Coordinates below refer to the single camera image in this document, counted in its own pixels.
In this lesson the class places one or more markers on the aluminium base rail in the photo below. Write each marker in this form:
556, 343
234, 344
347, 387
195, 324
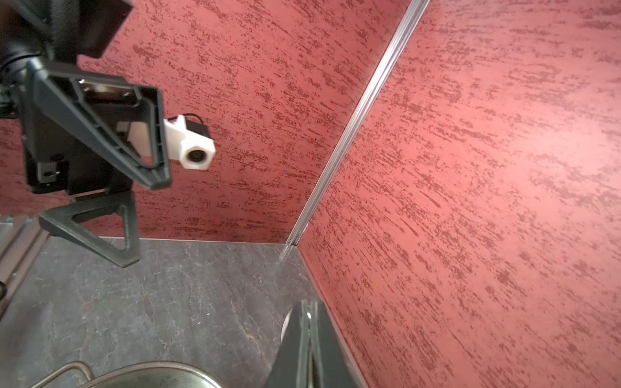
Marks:
22, 239

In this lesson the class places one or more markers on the stainless steel pot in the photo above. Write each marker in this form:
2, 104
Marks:
148, 374

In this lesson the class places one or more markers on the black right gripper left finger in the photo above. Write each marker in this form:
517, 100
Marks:
291, 367

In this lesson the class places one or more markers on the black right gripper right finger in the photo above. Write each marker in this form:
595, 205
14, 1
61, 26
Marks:
327, 364

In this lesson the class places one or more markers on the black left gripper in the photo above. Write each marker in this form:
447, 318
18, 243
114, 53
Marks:
68, 120

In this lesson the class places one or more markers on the aluminium corner post left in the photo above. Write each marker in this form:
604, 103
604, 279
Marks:
395, 48

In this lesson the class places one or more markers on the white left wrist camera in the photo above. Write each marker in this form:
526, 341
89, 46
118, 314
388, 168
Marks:
188, 142

